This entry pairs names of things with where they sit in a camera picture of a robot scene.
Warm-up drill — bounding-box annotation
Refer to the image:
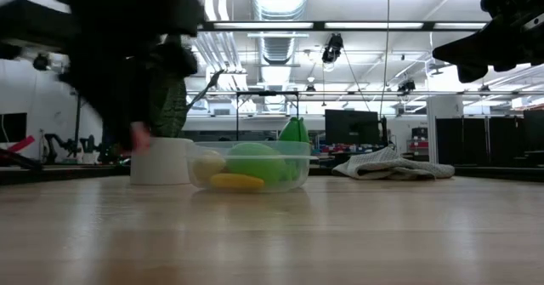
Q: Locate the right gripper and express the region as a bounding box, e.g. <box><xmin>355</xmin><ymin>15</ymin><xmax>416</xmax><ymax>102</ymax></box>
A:
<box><xmin>432</xmin><ymin>0</ymin><xmax>544</xmax><ymax>84</ymax></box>

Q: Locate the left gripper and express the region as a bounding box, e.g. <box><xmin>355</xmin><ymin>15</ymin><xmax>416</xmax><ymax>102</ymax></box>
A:
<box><xmin>53</xmin><ymin>0</ymin><xmax>207</xmax><ymax>151</ymax></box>

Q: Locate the yellow toy lemon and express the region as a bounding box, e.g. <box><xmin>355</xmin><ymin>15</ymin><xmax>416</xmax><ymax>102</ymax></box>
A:
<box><xmin>191</xmin><ymin>149</ymin><xmax>228</xmax><ymax>183</ymax></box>

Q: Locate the grey-white waffle towel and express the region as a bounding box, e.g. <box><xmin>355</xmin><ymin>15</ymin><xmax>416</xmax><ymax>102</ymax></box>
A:
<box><xmin>331</xmin><ymin>145</ymin><xmax>456</xmax><ymax>181</ymax></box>

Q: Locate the yellow toy banana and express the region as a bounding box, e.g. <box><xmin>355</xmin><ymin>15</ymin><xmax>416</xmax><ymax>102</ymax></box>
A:
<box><xmin>209</xmin><ymin>173</ymin><xmax>266</xmax><ymax>191</ymax></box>

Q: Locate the large green toy fruit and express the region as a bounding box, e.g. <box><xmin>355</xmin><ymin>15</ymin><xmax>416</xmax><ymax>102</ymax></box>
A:
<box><xmin>226</xmin><ymin>142</ymin><xmax>288</xmax><ymax>185</ymax></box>

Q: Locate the green toy bell pepper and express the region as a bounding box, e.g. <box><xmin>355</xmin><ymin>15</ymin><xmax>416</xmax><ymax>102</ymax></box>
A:
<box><xmin>278</xmin><ymin>117</ymin><xmax>311</xmax><ymax>158</ymax></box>

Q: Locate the clear plastic tupperware container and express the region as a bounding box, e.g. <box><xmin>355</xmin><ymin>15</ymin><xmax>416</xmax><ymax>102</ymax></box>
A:
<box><xmin>185</xmin><ymin>140</ymin><xmax>319</xmax><ymax>193</ymax></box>

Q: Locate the green snake plant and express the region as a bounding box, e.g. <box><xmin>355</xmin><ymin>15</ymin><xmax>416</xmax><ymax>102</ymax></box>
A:
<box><xmin>146</xmin><ymin>33</ymin><xmax>225</xmax><ymax>140</ymax></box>

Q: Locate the white column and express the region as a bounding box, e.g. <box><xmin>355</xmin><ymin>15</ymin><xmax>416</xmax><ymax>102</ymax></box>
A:
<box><xmin>426</xmin><ymin>95</ymin><xmax>464</xmax><ymax>163</ymax></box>

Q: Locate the black round ceiling fixture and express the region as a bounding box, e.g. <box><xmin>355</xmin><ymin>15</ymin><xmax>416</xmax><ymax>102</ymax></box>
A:
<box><xmin>32</xmin><ymin>53</ymin><xmax>50</xmax><ymax>71</ymax></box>

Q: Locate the white plant pot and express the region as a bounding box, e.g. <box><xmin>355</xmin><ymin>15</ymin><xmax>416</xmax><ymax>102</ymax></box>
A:
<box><xmin>129</xmin><ymin>137</ymin><xmax>195</xmax><ymax>186</ymax></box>

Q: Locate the red strip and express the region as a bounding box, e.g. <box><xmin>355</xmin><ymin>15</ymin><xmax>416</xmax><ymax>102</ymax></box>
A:
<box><xmin>8</xmin><ymin>134</ymin><xmax>37</xmax><ymax>153</ymax></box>

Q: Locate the small shelf with red bins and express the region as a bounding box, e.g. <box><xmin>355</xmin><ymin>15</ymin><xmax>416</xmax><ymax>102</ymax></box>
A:
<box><xmin>405</xmin><ymin>126</ymin><xmax>430</xmax><ymax>152</ymax></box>

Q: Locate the large black monitor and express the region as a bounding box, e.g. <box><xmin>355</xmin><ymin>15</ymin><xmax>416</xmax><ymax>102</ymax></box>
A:
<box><xmin>324</xmin><ymin>109</ymin><xmax>380</xmax><ymax>146</ymax></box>

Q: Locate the cluttered far workbench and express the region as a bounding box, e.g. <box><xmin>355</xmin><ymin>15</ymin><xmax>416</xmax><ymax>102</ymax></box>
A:
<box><xmin>309</xmin><ymin>142</ymin><xmax>354</xmax><ymax>163</ymax></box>

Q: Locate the black partition wall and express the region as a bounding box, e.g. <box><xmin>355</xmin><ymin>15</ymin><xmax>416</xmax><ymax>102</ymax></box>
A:
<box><xmin>434</xmin><ymin>115</ymin><xmax>524</xmax><ymax>166</ymax></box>

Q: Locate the black wall screen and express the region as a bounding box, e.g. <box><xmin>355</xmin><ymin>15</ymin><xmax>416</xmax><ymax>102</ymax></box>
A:
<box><xmin>0</xmin><ymin>112</ymin><xmax>28</xmax><ymax>144</ymax></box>

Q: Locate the thin hanging cable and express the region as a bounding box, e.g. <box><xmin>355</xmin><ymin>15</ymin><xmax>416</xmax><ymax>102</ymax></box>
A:
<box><xmin>377</xmin><ymin>0</ymin><xmax>392</xmax><ymax>116</ymax></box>

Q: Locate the black overhead camera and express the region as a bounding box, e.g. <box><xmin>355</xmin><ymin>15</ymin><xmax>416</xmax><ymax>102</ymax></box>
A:
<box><xmin>321</xmin><ymin>32</ymin><xmax>344</xmax><ymax>64</ymax></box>

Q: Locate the black overhead frame bar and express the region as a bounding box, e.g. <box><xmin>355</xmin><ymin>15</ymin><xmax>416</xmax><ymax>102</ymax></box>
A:
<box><xmin>197</xmin><ymin>20</ymin><xmax>490</xmax><ymax>32</ymax></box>

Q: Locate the silver ceiling air duct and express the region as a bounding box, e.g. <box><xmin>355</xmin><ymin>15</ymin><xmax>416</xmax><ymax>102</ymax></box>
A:
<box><xmin>249</xmin><ymin>0</ymin><xmax>310</xmax><ymax>111</ymax></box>

